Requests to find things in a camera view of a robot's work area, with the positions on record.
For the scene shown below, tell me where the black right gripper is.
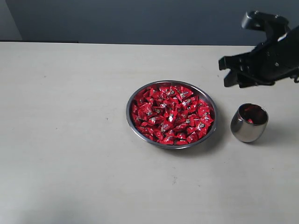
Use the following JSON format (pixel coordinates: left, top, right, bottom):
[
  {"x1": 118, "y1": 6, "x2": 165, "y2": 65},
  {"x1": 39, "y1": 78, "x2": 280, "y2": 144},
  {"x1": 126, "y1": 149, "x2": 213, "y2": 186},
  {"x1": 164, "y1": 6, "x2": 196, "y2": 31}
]
[{"x1": 218, "y1": 24, "x2": 299, "y2": 88}]

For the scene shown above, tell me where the stainless steel cup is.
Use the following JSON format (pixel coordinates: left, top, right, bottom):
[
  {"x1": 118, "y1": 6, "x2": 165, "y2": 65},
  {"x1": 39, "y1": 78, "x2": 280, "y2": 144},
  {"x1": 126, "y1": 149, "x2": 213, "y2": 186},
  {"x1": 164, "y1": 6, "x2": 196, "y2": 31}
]
[{"x1": 230, "y1": 103, "x2": 269, "y2": 143}]

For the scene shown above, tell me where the steel bowl of candies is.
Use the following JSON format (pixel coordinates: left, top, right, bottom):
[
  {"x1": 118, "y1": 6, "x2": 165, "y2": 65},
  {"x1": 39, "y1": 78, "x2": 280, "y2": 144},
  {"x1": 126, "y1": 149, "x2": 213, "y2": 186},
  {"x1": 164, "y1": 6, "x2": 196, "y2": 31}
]
[{"x1": 126, "y1": 80, "x2": 219, "y2": 150}]

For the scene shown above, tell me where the pile of red wrapped candies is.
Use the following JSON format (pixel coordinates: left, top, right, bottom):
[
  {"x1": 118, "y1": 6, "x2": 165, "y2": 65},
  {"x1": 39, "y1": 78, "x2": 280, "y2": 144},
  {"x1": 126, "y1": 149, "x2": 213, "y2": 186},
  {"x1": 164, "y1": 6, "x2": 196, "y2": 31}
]
[{"x1": 131, "y1": 85, "x2": 214, "y2": 146}]

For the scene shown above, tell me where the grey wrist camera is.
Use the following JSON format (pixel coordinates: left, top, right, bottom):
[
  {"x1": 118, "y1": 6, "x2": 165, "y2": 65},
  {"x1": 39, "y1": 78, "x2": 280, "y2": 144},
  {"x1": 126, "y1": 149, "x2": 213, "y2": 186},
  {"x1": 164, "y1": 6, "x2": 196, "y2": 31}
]
[{"x1": 241, "y1": 10, "x2": 289, "y2": 31}]

